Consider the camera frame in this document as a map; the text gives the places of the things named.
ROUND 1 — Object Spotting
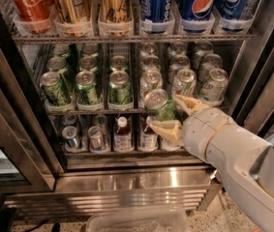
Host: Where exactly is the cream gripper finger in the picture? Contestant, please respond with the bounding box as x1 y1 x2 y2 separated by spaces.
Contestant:
173 95 208 115
147 119 183 146

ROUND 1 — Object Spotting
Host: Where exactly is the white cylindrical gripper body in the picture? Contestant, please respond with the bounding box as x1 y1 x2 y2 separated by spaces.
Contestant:
182 107 235 162

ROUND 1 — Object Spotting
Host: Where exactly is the green can column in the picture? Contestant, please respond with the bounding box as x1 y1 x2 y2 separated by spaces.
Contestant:
109 55 129 73
78 56 99 75
80 43 99 58
108 71 133 105
76 71 99 105
144 89 176 121

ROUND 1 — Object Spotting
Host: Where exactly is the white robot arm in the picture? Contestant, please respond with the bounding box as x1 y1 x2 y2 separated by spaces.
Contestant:
148 95 274 232

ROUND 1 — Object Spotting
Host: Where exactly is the white diet can front middle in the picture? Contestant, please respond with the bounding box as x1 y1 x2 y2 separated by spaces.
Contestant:
171 69 197 97

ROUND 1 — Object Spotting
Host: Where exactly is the white diet can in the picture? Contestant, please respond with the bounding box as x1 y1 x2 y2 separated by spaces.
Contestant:
139 69 163 103
190 41 213 70
167 54 191 83
139 43 158 59
167 43 186 58
171 69 197 97
198 53 223 82
199 68 228 102
141 55 161 72

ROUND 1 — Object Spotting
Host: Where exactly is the white diet can front right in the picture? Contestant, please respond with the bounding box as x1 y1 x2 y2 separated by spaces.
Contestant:
199 68 228 102

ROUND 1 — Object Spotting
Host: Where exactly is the white diet can middle centre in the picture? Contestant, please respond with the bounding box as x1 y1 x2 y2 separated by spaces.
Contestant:
167 54 191 83

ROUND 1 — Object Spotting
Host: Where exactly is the white diet can front left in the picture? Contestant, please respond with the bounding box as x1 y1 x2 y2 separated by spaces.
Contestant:
139 69 163 103

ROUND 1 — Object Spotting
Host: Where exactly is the white diet can middle right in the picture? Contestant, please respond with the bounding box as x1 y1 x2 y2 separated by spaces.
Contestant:
198 53 223 82

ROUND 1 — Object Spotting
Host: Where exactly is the white diet can back right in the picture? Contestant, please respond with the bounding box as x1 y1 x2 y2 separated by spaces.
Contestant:
190 41 213 70

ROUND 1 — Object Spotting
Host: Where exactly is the white diet can middle left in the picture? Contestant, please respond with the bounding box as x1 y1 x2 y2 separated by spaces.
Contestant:
141 55 161 72

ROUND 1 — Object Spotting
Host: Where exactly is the white diet can back centre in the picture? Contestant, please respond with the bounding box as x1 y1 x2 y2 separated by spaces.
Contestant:
167 43 186 58

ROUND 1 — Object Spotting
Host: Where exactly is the right open fridge door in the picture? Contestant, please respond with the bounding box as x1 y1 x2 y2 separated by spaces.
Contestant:
228 16 274 137

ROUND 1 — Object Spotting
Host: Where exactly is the white diet can back left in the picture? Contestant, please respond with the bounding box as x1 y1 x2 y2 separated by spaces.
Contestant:
139 43 158 59

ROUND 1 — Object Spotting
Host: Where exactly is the silver can bottom back right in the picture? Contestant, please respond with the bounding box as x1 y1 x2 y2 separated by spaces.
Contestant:
93 114 108 135

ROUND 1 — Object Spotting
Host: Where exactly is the silver can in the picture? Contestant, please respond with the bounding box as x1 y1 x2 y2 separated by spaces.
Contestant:
88 126 107 152
93 114 108 135
63 114 77 127
62 126 81 152

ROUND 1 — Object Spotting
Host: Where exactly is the silver can bottom front right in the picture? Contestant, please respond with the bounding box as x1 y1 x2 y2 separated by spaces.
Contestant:
88 126 107 152

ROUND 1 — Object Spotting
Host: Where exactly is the silver can bottom back left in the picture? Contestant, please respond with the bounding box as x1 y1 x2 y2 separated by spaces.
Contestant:
63 114 77 127

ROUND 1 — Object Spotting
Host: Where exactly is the silver can bottom front left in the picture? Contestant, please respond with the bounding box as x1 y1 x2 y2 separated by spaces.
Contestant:
62 126 81 152

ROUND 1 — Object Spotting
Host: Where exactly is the blue pepsi can middle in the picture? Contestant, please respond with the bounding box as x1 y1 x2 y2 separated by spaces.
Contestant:
180 0 214 33

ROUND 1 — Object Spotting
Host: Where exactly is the blue pepsi can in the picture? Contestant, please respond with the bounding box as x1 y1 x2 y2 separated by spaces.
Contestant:
180 0 214 33
140 0 172 34
219 0 259 32

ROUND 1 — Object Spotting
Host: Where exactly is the blue pepsi can left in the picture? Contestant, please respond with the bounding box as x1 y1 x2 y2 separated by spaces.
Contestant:
140 0 172 34

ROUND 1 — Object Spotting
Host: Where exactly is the blue pepsi can right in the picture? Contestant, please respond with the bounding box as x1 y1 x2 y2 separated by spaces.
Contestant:
219 0 259 32

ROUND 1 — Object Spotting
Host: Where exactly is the steel fridge base grille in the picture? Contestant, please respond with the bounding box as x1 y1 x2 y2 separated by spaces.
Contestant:
5 166 222 219

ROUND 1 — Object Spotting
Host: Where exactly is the gold can right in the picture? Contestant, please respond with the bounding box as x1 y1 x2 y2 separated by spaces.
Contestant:
101 0 131 36

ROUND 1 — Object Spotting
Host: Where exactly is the gold can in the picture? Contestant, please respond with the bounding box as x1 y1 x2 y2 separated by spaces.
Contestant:
101 0 131 36
54 0 90 37

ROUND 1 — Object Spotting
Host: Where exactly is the green can front left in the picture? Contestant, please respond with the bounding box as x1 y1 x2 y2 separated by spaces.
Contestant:
40 72 71 106

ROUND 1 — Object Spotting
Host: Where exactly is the green can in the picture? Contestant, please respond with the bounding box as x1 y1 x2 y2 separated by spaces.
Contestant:
51 44 72 60
40 72 71 106
47 56 74 91

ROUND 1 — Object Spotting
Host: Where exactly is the green can middle left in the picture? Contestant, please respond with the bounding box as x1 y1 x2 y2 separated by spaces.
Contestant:
47 56 74 91

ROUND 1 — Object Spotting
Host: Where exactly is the green can back left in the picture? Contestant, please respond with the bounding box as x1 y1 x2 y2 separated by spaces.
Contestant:
51 44 72 60

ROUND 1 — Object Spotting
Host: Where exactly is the left glass fridge door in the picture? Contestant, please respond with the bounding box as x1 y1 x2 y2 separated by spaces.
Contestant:
0 13 65 195

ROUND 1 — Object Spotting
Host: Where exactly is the gold can left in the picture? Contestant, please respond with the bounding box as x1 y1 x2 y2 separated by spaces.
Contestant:
54 0 90 37

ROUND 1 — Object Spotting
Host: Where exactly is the red cola can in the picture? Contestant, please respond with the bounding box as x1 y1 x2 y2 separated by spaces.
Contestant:
12 0 51 34

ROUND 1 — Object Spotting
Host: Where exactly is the brown tea bottle right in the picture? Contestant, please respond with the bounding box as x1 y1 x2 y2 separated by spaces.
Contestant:
138 116 158 152

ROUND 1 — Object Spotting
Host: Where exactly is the brown tea bottle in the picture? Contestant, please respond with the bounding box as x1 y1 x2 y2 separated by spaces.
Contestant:
138 116 158 152
114 117 133 152

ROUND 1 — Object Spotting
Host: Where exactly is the brown tea bottle left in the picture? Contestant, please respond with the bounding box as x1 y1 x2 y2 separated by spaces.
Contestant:
114 117 133 152

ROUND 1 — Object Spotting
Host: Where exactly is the clear plastic bin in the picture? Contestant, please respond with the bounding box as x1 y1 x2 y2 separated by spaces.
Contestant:
86 208 190 232

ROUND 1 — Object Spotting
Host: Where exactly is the middle wire shelf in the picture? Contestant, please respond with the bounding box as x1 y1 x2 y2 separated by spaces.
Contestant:
46 104 231 116

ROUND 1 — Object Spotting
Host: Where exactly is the wire shelf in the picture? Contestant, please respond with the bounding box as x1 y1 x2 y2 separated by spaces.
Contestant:
13 34 258 44
46 104 231 116

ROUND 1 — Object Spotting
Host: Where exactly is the top wire shelf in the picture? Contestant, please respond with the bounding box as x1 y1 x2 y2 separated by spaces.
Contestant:
13 34 258 44

